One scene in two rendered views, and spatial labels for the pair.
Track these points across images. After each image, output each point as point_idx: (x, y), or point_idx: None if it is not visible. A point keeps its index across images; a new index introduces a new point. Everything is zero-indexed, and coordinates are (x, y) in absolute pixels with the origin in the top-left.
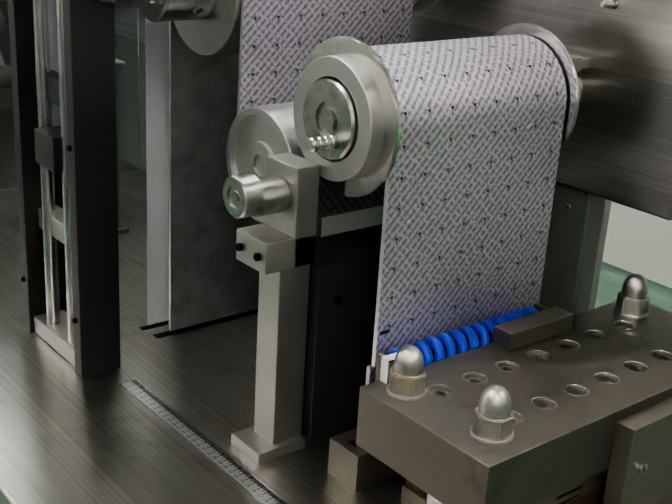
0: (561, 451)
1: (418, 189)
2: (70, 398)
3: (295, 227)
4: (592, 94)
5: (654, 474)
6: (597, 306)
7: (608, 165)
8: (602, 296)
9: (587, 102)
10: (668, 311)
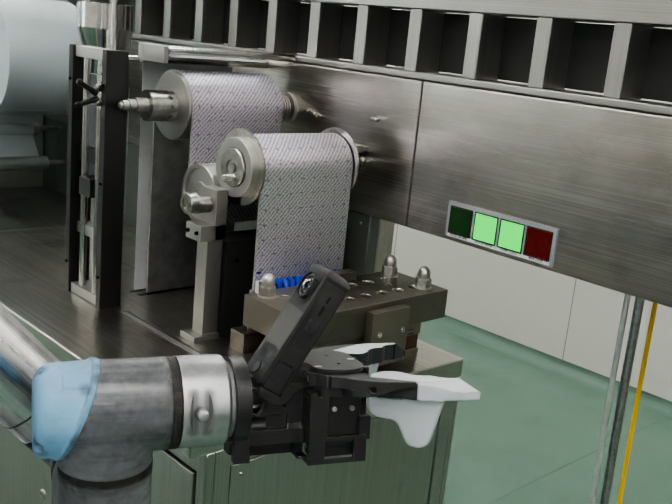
0: (337, 320)
1: (275, 201)
2: (94, 317)
3: (215, 219)
4: (369, 164)
5: (387, 340)
6: (437, 343)
7: (377, 200)
8: (442, 337)
9: (367, 168)
10: (486, 347)
